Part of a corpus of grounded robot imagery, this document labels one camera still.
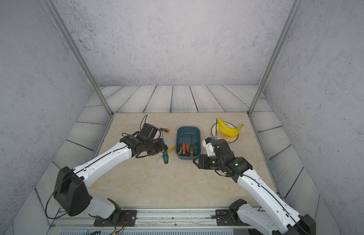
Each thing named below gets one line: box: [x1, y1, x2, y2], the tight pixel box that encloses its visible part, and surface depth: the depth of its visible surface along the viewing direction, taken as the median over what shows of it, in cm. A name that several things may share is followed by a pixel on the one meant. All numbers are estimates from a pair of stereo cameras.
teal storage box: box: [175, 126, 202, 161], surface depth 105 cm
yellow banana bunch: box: [218, 118, 244, 138], surface depth 106 cm
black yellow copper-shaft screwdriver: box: [189, 134, 194, 157], surface depth 98 cm
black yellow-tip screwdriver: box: [177, 135, 183, 155], surface depth 98 cm
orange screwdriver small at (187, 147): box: [185, 136, 190, 155], surface depth 98 cm
